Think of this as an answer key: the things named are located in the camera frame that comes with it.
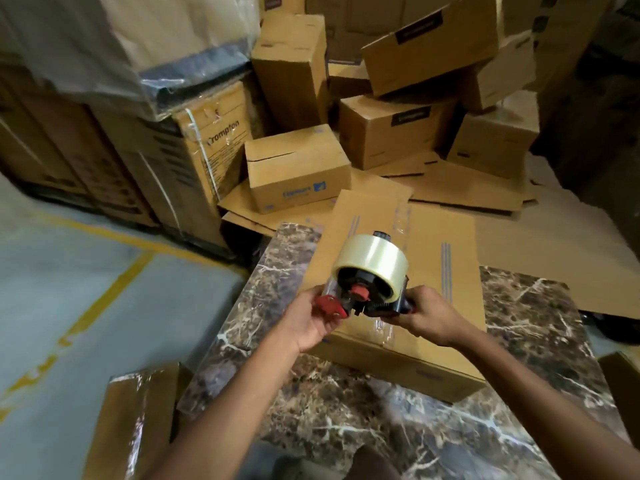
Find cardboard box with shiny tape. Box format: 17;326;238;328
82;362;194;480

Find person's right hand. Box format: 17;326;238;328
382;286;473;348

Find plastic wrapped carton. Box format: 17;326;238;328
0;0;262;121

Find plain cardboard box corner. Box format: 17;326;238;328
597;351;640;449

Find blue print cardboard box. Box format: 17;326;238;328
244;124;353;215

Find person's right forearm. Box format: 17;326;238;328
450;326;640;480

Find flat taped cardboard box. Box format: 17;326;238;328
299;189;489;404

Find person's left forearm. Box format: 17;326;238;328
147;329;313;480

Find stack of large printed cartons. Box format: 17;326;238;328
0;65;157;228

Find clear packing tape roll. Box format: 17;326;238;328
331;234;410;301

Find large printed strapped carton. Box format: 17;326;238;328
90;79;257;251

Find pile of brown cardboard boxes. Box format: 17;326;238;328
251;0;618;180

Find red black tape dispenser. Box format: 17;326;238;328
312;230;417;320

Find person's left hand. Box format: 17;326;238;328
274;285;346;354

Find flattened cardboard sheets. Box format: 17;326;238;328
218;154;640;320

